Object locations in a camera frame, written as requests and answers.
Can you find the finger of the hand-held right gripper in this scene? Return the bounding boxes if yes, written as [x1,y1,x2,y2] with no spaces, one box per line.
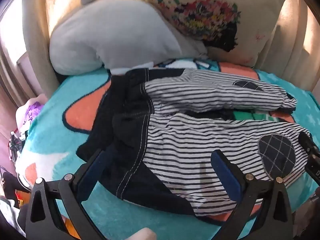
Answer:
[299,131,320,159]

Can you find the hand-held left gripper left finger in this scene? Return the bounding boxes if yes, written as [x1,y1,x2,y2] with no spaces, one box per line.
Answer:
[25,149,111,240]

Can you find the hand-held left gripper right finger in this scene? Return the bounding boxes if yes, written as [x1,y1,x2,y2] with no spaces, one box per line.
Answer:
[211,150,293,240]

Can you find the striped navy pants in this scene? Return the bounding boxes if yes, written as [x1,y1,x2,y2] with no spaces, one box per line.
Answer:
[76,68,312,217]

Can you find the teal cartoon printed blanket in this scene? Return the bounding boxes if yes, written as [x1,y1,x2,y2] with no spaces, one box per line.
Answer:
[16,59,320,240]

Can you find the purple printed white bag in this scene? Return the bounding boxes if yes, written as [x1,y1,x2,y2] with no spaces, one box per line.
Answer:
[15,94,48,132]

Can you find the grey plush pillow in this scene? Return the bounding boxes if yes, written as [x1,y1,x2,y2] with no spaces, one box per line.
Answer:
[49,0,208,75]

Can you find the cream floral printed cushion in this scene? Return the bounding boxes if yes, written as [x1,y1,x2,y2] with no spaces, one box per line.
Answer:
[139,0,288,68]

